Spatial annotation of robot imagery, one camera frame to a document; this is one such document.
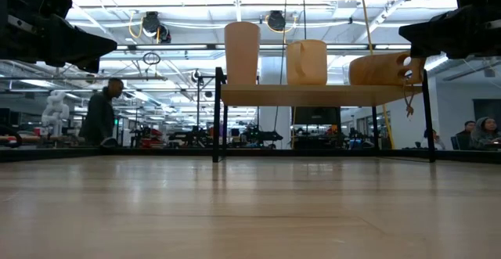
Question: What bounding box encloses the black cable loop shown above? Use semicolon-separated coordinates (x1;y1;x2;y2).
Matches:
142;51;162;66

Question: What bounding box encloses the black metal table frame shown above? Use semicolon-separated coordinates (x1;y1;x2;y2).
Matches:
0;146;501;164

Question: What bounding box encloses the long ceiling light bar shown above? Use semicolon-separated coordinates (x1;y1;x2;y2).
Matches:
115;42;448;53

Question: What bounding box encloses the peach tall plastic tumbler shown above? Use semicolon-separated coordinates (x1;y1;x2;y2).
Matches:
224;21;261;86

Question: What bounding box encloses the thin black hanging cable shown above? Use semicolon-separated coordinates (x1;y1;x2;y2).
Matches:
301;0;308;41

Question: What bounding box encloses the black monitor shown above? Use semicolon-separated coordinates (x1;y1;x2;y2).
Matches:
293;106;341;127

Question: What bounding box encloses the cream ceramic mug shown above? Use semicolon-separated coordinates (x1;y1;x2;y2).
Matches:
285;39;329;86

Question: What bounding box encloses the wooden mug with holed handle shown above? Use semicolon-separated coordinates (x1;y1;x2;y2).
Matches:
348;51;427;118

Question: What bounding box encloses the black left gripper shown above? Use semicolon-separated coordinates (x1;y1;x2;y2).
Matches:
0;16;117;74

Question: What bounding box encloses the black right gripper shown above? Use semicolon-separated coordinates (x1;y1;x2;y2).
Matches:
398;5;501;59

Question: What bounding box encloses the black background robot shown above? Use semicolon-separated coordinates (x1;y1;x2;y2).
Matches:
241;124;283;149

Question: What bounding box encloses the wooden shelf with black frame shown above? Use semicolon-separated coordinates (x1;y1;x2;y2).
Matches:
212;67;437;164

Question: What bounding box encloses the person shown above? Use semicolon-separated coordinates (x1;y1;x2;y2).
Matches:
421;128;446;151
469;117;501;151
455;121;477;151
77;77;125;147

